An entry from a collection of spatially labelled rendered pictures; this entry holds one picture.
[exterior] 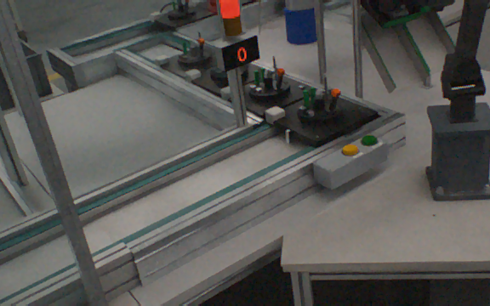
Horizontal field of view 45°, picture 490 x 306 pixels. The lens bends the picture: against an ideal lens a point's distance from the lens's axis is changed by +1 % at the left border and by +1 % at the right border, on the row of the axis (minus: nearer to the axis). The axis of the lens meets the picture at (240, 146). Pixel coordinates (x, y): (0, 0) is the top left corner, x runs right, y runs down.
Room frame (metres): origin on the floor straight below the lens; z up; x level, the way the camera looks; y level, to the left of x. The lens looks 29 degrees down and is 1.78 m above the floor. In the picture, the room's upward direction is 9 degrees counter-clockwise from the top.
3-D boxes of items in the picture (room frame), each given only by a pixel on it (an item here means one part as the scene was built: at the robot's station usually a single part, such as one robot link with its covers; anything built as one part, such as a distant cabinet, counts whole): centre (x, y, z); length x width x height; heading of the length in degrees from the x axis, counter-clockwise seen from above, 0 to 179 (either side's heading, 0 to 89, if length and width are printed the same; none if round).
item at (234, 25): (1.59, -0.03, 1.28); 0.05 x 0.05 x 0.05
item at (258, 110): (1.80, -0.13, 1.01); 0.24 x 0.24 x 0.13; 30
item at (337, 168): (1.36, -0.29, 0.93); 0.21 x 0.07 x 0.06; 120
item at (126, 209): (1.45, 0.02, 0.91); 0.84 x 0.28 x 0.10; 120
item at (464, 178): (1.27, -0.55, 0.96); 0.15 x 0.15 x 0.20; 78
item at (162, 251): (1.31, -0.10, 0.91); 0.89 x 0.06 x 0.11; 120
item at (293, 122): (1.58, -0.25, 0.96); 0.24 x 0.24 x 0.02; 30
